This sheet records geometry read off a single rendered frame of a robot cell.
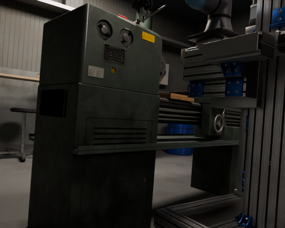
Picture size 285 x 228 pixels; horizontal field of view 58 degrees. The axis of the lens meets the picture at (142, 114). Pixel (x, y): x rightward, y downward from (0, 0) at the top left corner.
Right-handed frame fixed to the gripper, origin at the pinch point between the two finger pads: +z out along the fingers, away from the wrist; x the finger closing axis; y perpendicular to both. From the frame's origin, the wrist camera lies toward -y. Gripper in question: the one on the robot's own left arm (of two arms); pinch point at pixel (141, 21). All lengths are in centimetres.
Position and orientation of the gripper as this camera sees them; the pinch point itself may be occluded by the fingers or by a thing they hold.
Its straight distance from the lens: 180.4
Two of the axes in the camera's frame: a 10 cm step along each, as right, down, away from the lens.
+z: -0.7, 10.0, -0.1
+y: 7.0, 0.4, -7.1
